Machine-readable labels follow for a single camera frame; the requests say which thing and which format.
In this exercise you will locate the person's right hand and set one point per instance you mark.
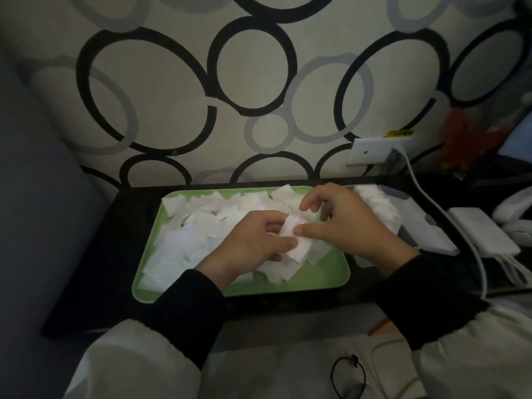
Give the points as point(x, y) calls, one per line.
point(357, 224)

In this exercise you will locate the person's left hand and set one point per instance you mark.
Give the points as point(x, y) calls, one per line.
point(245, 249)

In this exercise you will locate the clear plastic box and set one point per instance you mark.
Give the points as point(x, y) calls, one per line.
point(361, 261)

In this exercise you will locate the stack of cotton pads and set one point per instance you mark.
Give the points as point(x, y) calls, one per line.
point(301, 249)

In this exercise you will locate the green plastic tray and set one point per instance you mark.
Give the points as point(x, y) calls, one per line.
point(324, 274)

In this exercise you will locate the pile of white cotton pads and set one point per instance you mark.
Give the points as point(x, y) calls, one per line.
point(178, 249)

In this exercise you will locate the person's right forearm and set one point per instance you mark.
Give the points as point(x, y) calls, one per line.
point(449, 319)

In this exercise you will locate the person's left forearm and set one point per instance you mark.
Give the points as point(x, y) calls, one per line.
point(174, 328)

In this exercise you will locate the yellow warning sticker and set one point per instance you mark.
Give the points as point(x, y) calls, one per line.
point(400, 133)

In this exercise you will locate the orange flat piece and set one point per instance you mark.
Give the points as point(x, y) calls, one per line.
point(380, 327)

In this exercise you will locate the white power bank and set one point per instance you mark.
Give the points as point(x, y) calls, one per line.
point(482, 230)

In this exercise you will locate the red decoration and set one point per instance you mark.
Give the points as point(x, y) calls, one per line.
point(457, 141)

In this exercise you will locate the white neck fan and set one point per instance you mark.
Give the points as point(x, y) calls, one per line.
point(513, 207)

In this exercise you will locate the blue curtain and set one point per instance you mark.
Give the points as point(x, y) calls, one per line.
point(519, 141)

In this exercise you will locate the grey upholstered sofa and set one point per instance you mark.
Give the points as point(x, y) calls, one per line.
point(33, 224)

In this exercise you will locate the white wall socket plate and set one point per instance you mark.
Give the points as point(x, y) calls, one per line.
point(365, 152)

